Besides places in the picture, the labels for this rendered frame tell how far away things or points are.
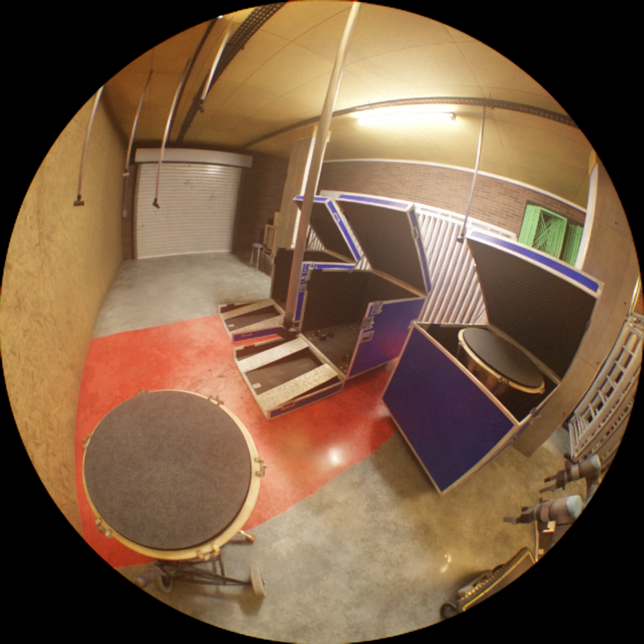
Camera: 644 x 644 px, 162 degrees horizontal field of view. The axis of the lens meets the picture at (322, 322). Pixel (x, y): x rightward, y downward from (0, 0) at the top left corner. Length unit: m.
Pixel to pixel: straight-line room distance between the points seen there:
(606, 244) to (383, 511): 2.83
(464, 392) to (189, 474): 1.38
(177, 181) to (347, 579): 7.49
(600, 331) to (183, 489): 2.94
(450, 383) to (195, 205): 6.80
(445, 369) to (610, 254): 1.98
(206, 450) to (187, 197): 6.53
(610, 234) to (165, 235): 8.15
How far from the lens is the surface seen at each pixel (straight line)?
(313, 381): 2.13
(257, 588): 1.36
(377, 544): 1.68
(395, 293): 2.81
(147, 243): 6.96
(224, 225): 7.19
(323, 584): 1.58
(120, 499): 0.89
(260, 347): 2.53
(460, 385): 1.45
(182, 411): 0.99
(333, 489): 1.70
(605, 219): 2.67
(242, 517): 0.79
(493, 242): 1.68
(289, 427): 1.90
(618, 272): 2.65
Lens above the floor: 1.55
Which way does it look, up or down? 27 degrees down
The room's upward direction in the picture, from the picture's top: 12 degrees clockwise
